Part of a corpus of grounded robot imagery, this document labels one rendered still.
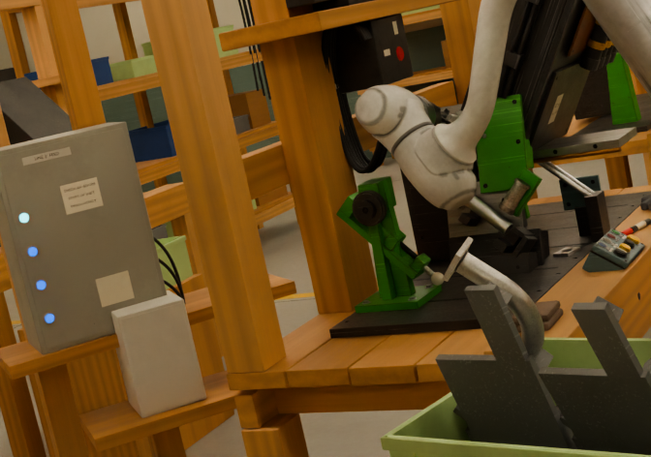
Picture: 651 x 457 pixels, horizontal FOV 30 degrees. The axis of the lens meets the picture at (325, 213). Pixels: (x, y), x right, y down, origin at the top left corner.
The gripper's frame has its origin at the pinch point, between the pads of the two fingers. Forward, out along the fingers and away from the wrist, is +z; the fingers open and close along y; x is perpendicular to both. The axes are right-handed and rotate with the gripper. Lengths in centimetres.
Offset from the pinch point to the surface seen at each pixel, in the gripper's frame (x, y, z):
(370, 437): 141, 16, 149
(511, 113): -8.8, -6.2, 5.0
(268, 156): 26.7, 19.9, -27.5
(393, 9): -11.0, 29.1, -2.6
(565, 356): 3, -65, -65
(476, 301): -6, -60, -103
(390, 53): -2.9, 22.9, -3.0
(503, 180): 3.7, -14.4, 5.0
